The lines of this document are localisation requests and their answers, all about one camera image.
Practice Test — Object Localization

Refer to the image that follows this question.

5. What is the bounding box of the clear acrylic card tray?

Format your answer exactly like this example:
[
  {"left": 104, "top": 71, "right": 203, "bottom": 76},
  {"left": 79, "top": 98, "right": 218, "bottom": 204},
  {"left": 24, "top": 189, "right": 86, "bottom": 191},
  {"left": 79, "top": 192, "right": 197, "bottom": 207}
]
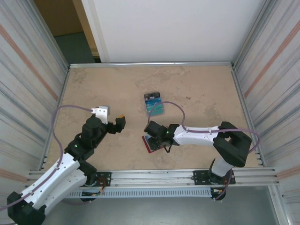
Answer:
[{"left": 143, "top": 91, "right": 166, "bottom": 118}]

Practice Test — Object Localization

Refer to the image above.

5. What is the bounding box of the red leather card holder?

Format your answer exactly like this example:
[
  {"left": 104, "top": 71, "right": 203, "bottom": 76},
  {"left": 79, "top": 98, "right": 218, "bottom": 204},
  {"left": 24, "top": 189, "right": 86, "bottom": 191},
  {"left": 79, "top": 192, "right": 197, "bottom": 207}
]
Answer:
[{"left": 142, "top": 133, "right": 166, "bottom": 154}]

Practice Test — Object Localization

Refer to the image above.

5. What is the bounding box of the dark VIP card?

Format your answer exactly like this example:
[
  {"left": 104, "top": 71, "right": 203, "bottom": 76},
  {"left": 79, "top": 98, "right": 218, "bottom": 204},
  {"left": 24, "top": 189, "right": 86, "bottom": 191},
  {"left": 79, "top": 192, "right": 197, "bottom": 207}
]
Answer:
[{"left": 143, "top": 92, "right": 161, "bottom": 100}]

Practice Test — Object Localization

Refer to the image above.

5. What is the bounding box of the small circuit board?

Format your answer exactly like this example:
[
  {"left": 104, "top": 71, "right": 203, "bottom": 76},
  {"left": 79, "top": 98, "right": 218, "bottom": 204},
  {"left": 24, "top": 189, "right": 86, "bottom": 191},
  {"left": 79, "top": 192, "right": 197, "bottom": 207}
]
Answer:
[{"left": 81, "top": 190, "right": 105, "bottom": 197}]

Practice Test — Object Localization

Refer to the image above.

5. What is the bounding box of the corrugated translucent side panel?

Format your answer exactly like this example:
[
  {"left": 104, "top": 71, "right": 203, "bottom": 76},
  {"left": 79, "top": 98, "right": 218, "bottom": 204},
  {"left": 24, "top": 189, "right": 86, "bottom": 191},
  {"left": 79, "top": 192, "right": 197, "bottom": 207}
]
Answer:
[
  {"left": 231, "top": 0, "right": 300, "bottom": 211},
  {"left": 0, "top": 0, "right": 71, "bottom": 225}
]

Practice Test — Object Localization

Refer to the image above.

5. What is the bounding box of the wooden door jamb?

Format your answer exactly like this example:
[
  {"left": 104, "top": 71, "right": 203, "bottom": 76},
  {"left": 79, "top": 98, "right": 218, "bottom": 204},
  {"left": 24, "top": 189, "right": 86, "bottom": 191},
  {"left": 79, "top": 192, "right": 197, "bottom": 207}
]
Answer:
[{"left": 72, "top": 0, "right": 102, "bottom": 63}]

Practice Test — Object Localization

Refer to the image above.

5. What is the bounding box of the brown wooden door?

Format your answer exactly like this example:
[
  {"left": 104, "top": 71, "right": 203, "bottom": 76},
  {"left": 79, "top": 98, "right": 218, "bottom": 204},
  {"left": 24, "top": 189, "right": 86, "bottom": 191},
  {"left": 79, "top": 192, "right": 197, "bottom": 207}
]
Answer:
[{"left": 34, "top": 0, "right": 83, "bottom": 38}]

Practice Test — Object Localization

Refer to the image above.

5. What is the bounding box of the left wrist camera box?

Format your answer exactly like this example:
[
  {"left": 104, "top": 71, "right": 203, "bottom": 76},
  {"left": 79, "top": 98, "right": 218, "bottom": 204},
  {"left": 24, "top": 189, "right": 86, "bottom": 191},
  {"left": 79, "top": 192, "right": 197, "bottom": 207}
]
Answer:
[{"left": 90, "top": 105, "right": 111, "bottom": 125}]

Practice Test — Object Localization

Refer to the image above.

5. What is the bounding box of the aluminium mounting rail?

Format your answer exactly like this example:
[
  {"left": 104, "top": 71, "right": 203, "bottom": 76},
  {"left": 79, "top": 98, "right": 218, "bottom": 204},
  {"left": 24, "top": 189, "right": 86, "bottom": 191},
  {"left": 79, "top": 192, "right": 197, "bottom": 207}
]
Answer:
[{"left": 27, "top": 166, "right": 281, "bottom": 189}]

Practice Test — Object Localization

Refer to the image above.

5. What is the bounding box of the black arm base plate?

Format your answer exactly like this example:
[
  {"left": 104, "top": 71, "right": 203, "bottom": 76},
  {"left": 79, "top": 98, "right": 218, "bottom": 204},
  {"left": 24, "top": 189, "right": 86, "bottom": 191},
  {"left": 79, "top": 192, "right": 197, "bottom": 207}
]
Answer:
[
  {"left": 69, "top": 172, "right": 112, "bottom": 188},
  {"left": 192, "top": 170, "right": 235, "bottom": 186}
]

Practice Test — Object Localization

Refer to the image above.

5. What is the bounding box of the slotted grey cable duct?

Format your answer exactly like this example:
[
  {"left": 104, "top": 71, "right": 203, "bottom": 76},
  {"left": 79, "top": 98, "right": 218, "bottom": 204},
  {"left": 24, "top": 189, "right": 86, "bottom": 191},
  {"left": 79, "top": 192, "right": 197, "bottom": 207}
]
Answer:
[{"left": 34, "top": 188, "right": 213, "bottom": 199}]

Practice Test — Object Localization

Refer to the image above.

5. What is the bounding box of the aluminium table edge frame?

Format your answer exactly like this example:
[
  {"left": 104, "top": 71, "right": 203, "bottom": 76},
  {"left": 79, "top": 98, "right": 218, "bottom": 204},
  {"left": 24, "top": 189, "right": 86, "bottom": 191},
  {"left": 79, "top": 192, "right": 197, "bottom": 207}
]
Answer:
[{"left": 42, "top": 61, "right": 267, "bottom": 171}]

